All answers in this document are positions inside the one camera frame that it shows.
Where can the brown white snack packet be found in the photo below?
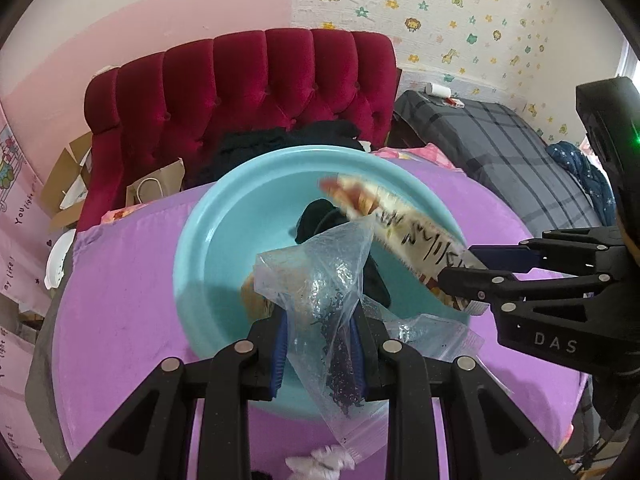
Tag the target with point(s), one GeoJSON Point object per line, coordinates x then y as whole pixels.
{"type": "Point", "coordinates": [425, 245]}

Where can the white roll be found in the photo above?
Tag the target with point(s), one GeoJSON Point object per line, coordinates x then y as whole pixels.
{"type": "Point", "coordinates": [437, 90]}

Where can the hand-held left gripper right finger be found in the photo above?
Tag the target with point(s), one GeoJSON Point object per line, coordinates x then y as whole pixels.
{"type": "Point", "coordinates": [356, 355]}

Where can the brown cardboard box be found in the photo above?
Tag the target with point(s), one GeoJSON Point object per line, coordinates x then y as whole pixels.
{"type": "Point", "coordinates": [62, 180]}

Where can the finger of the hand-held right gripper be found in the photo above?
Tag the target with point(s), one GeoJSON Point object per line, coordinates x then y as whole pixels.
{"type": "Point", "coordinates": [500, 256]}
{"type": "Point", "coordinates": [470, 282]}

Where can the blue starry cloth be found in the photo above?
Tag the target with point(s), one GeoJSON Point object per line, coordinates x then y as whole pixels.
{"type": "Point", "coordinates": [585, 175]}

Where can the brown paper ball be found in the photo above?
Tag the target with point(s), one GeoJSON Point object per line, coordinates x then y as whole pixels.
{"type": "Point", "coordinates": [252, 300]}

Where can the small red white packet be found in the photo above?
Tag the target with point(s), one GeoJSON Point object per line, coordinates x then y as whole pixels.
{"type": "Point", "coordinates": [456, 103]}

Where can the black glove with green cuff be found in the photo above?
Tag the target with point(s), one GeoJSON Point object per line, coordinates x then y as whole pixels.
{"type": "Point", "coordinates": [312, 220]}

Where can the crumpled white tissue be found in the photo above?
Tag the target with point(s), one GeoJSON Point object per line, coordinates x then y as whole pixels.
{"type": "Point", "coordinates": [322, 460]}

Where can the grey plaid bed cover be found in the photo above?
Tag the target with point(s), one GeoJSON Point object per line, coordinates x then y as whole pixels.
{"type": "Point", "coordinates": [490, 150]}

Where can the brown paper bag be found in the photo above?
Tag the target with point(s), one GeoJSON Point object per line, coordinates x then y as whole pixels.
{"type": "Point", "coordinates": [160, 182]}

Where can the window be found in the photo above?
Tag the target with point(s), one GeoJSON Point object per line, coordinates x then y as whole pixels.
{"type": "Point", "coordinates": [629, 67]}

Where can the black garment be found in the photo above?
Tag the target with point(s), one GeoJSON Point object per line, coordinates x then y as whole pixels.
{"type": "Point", "coordinates": [260, 145]}

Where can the pink cartoon printed curtain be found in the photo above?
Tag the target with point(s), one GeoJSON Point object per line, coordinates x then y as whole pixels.
{"type": "Point", "coordinates": [20, 220]}

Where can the white plastic object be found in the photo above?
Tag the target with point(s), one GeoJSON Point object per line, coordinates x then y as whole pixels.
{"type": "Point", "coordinates": [57, 260]}

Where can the red tufted velvet sofa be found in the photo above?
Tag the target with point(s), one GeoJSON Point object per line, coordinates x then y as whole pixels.
{"type": "Point", "coordinates": [240, 85]}

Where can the purple tablecloth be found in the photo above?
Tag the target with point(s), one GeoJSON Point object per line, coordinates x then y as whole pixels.
{"type": "Point", "coordinates": [125, 310]}

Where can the light blue plastic basin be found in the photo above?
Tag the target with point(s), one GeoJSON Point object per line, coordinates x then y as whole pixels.
{"type": "Point", "coordinates": [220, 240]}

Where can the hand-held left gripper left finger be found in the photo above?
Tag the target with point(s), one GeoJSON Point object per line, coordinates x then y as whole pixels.
{"type": "Point", "coordinates": [277, 355]}

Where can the clear plastic zip bag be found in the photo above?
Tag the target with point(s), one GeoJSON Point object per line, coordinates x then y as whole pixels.
{"type": "Point", "coordinates": [325, 270]}

